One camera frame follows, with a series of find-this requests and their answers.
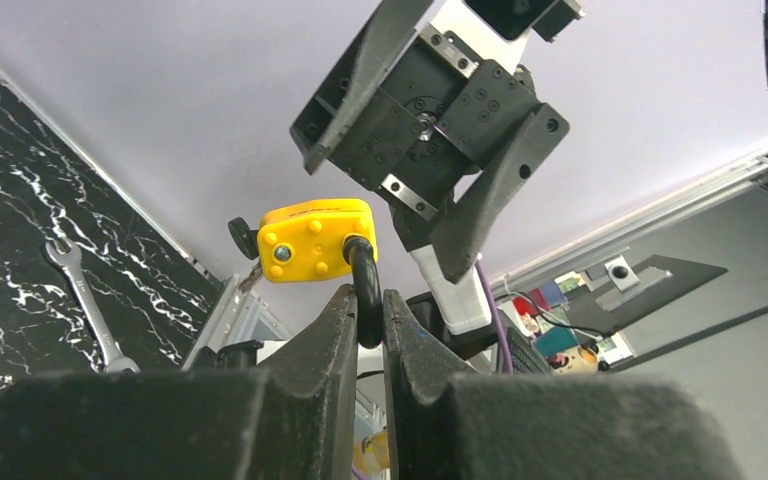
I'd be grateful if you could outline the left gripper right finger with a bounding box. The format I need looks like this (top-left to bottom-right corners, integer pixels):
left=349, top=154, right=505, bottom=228
left=383, top=290, right=744, bottom=479

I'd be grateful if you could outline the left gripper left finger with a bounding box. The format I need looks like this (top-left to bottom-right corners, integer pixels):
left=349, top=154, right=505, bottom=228
left=0, top=285, right=358, bottom=479

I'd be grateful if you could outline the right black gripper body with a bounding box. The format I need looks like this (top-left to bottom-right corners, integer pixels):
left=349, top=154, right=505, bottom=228
left=290, top=23, right=542, bottom=222

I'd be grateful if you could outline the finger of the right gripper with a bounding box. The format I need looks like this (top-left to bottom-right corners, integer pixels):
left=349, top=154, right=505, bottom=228
left=301, top=1, right=431, bottom=175
left=429, top=103, right=570, bottom=284

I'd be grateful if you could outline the yellow padlock with keys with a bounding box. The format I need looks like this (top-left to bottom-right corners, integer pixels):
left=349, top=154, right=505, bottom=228
left=227, top=198, right=384, bottom=349

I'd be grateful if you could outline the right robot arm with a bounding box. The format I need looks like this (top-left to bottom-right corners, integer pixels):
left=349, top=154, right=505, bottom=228
left=290, top=1, right=583, bottom=335

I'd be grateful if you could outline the black computer keyboard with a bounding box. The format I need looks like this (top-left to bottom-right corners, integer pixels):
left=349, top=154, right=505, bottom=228
left=506, top=327, right=552, bottom=375

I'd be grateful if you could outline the silver open-end wrench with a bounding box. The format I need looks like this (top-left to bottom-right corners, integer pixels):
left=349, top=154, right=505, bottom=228
left=44, top=238, right=140, bottom=373

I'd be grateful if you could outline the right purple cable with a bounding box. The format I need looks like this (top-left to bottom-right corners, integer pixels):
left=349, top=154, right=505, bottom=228
left=473, top=258, right=515, bottom=376

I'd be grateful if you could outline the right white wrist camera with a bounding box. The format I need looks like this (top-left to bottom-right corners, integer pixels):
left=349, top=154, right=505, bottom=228
left=430, top=0, right=585, bottom=73

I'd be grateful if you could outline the aluminium frame rail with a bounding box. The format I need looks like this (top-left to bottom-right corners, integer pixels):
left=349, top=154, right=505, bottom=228
left=181, top=274, right=293, bottom=370

